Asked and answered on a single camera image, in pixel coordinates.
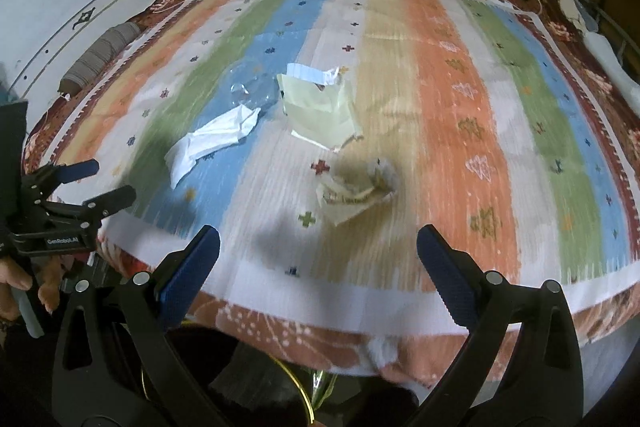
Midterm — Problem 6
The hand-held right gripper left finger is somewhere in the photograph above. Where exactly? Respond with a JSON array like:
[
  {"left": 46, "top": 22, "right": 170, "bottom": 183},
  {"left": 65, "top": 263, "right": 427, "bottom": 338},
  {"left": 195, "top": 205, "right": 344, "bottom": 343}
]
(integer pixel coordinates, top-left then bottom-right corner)
[{"left": 50, "top": 224, "right": 236, "bottom": 427}]

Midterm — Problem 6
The pale yellow paper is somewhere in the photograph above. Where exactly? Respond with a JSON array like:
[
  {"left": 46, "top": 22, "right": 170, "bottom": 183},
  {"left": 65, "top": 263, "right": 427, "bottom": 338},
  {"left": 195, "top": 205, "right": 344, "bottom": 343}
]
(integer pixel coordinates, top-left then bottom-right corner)
[{"left": 276, "top": 63, "right": 365, "bottom": 152}]

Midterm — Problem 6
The brown bin with gold rim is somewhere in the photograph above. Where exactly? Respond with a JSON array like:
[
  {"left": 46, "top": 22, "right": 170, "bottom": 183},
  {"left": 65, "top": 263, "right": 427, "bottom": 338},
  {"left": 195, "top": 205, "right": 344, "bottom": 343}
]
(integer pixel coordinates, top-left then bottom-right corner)
[{"left": 140, "top": 327, "right": 321, "bottom": 427}]

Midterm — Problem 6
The clear plastic film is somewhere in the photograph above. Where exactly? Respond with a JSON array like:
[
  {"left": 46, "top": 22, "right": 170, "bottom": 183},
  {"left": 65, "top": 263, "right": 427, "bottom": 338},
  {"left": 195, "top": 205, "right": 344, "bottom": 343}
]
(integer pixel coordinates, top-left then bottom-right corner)
[{"left": 227, "top": 32, "right": 301, "bottom": 108}]

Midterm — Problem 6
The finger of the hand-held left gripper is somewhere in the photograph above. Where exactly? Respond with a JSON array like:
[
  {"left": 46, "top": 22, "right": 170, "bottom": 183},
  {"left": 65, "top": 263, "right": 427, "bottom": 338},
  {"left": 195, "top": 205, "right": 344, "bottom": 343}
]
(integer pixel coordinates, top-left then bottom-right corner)
[
  {"left": 22, "top": 158, "right": 101, "bottom": 202},
  {"left": 37, "top": 185, "right": 137, "bottom": 233}
]

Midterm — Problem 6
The white paper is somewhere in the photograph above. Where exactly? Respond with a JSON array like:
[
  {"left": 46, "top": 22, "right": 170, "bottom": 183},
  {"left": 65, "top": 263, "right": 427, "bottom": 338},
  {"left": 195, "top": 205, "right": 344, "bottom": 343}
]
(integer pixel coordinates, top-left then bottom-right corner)
[{"left": 164, "top": 104, "right": 262, "bottom": 190}]

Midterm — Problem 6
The striped woven mat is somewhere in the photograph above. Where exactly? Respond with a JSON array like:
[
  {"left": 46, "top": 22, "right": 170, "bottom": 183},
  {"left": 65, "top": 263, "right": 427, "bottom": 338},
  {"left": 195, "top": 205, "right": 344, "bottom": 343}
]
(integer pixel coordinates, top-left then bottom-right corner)
[{"left": 47, "top": 0, "right": 640, "bottom": 338}]

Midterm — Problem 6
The white cloth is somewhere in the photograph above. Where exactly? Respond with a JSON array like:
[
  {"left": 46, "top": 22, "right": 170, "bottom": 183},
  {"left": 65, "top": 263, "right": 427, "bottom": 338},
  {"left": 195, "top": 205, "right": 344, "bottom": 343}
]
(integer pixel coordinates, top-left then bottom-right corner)
[{"left": 560, "top": 0, "right": 640, "bottom": 88}]

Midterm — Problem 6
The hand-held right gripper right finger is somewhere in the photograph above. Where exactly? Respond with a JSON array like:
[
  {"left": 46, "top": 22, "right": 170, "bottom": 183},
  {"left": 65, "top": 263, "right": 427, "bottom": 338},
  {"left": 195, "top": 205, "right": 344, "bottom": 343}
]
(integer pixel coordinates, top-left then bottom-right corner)
[{"left": 400, "top": 224, "right": 586, "bottom": 427}]

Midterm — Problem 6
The person's left hand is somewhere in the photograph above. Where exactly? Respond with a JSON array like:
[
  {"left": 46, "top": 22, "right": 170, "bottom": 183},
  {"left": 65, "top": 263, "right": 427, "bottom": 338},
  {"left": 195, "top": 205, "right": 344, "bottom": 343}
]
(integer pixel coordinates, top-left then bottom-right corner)
[{"left": 0, "top": 254, "right": 65, "bottom": 323}]

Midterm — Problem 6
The white headboard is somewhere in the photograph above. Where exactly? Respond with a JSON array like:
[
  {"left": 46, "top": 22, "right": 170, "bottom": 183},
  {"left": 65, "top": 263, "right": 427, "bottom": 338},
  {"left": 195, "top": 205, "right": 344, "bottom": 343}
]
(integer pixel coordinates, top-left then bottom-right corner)
[{"left": 7, "top": 0, "right": 181, "bottom": 102}]

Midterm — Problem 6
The grey bolster pillow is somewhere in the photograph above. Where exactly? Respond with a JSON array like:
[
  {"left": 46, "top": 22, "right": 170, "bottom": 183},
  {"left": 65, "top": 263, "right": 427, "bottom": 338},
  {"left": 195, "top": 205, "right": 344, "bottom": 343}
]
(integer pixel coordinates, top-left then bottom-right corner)
[{"left": 59, "top": 22, "right": 143, "bottom": 96}]

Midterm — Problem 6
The paper wrapper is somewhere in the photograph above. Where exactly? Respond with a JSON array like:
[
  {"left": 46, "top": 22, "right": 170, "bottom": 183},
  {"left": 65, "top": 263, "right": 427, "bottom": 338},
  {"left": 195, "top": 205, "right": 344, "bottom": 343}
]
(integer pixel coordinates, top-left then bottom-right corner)
[{"left": 317, "top": 158, "right": 398, "bottom": 228}]

